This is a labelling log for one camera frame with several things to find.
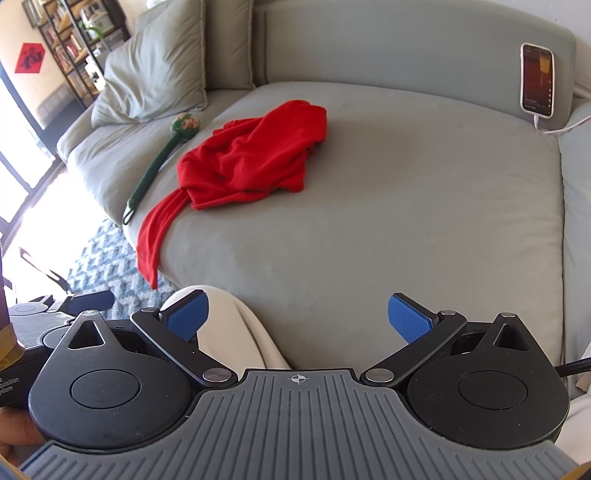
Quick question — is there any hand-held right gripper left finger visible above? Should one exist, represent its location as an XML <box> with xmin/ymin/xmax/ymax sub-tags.
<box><xmin>60</xmin><ymin>288</ymin><xmax>234</xmax><ymax>387</ymax></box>

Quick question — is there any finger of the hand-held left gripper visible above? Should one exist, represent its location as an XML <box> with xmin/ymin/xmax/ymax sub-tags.
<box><xmin>52</xmin><ymin>290</ymin><xmax>116</xmax><ymax>319</ymax></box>

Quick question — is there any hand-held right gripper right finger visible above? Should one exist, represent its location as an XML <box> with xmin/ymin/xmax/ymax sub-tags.
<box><xmin>361</xmin><ymin>293</ymin><xmax>541</xmax><ymax>387</ymax></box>

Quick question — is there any red shirt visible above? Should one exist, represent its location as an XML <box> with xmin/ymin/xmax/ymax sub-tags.
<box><xmin>137</xmin><ymin>99</ymin><xmax>328</xmax><ymax>291</ymax></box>

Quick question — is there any person's left hand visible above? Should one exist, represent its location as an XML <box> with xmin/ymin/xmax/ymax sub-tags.
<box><xmin>0</xmin><ymin>410</ymin><xmax>43</xmax><ymax>459</ymax></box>

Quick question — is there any blue patterned rug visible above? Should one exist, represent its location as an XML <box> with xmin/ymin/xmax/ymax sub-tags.
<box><xmin>67</xmin><ymin>217</ymin><xmax>174</xmax><ymax>319</ymax></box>

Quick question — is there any black metal stand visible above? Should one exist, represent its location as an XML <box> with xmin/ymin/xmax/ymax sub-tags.
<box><xmin>18</xmin><ymin>248</ymin><xmax>71</xmax><ymax>295</ymax></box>

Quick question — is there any person's leg in beige pants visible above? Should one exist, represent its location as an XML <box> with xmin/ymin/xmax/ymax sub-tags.
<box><xmin>161</xmin><ymin>285</ymin><xmax>291</xmax><ymax>370</ymax></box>

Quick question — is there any grey sofa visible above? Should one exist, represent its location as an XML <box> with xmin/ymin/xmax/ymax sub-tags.
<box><xmin>56</xmin><ymin>0</ymin><xmax>591</xmax><ymax>370</ymax></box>

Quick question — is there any green massage mallet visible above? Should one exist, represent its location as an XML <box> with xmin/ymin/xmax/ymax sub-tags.
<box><xmin>122</xmin><ymin>113</ymin><xmax>200</xmax><ymax>227</ymax></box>

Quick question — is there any black framed glass door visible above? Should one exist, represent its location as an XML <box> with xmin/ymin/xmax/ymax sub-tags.
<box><xmin>0</xmin><ymin>60</ymin><xmax>63</xmax><ymax>232</ymax></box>

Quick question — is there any pale armrest cushion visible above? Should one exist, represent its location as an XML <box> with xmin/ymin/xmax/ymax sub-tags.
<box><xmin>558</xmin><ymin>88</ymin><xmax>591</xmax><ymax>365</ymax></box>

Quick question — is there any grey pillow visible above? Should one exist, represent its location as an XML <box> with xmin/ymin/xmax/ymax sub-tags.
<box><xmin>91</xmin><ymin>0</ymin><xmax>208</xmax><ymax>126</ymax></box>

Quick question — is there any black metal bookshelf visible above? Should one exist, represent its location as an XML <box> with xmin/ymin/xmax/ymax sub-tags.
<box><xmin>21</xmin><ymin>0</ymin><xmax>132</xmax><ymax>109</ymax></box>

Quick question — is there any grey back cushion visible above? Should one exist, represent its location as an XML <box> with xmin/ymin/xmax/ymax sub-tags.
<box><xmin>203</xmin><ymin>0</ymin><xmax>257</xmax><ymax>90</ymax></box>

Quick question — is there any white smartphone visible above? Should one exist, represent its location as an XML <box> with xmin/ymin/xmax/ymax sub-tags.
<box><xmin>520</xmin><ymin>42</ymin><xmax>554</xmax><ymax>119</ymax></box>

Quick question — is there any potted plant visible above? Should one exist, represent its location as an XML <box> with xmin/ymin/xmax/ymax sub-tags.
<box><xmin>81</xmin><ymin>7</ymin><xmax>114</xmax><ymax>40</ymax></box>

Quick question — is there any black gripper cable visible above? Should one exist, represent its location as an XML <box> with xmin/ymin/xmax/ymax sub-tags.
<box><xmin>554</xmin><ymin>357</ymin><xmax>591</xmax><ymax>377</ymax></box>

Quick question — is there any white charging cable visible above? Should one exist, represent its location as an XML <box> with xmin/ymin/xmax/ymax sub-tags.
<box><xmin>533</xmin><ymin>113</ymin><xmax>587</xmax><ymax>136</ymax></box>

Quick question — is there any red wall decoration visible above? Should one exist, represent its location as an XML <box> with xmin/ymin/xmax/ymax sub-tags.
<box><xmin>14</xmin><ymin>41</ymin><xmax>47</xmax><ymax>75</ymax></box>

